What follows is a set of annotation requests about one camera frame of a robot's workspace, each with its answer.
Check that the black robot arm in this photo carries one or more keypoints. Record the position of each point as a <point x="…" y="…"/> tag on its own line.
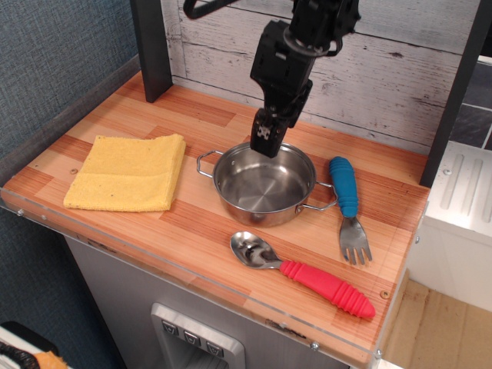
<point x="317" y="27"/>

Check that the grey toy dispenser panel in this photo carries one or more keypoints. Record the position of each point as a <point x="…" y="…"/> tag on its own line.
<point x="187" y="343"/>

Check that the blue handled fork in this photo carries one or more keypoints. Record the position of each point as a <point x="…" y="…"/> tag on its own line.
<point x="352" y="237"/>

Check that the yellow folded cloth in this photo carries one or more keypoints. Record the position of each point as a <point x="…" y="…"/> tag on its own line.
<point x="128" y="174"/>

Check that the white toy sink unit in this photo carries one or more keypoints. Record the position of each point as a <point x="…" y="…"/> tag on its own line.
<point x="452" y="250"/>

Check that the orange and black object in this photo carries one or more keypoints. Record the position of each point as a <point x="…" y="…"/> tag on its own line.
<point x="21" y="347"/>

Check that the dark shelf post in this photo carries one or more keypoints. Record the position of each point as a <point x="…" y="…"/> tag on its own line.
<point x="473" y="47"/>
<point x="152" y="47"/>

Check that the dark right shelf post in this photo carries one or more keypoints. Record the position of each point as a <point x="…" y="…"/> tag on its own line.
<point x="473" y="47"/>

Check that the stainless steel pot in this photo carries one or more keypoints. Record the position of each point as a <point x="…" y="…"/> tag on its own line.
<point x="260" y="191"/>

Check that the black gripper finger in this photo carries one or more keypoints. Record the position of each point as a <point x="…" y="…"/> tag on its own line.
<point x="267" y="133"/>

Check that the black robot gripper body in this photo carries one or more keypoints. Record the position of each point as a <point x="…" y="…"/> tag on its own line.
<point x="282" y="73"/>

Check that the dark left shelf post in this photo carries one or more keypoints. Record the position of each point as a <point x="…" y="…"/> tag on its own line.
<point x="152" y="47"/>

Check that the red handled spoon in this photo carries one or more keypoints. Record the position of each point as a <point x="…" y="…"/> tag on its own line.
<point x="256" y="253"/>

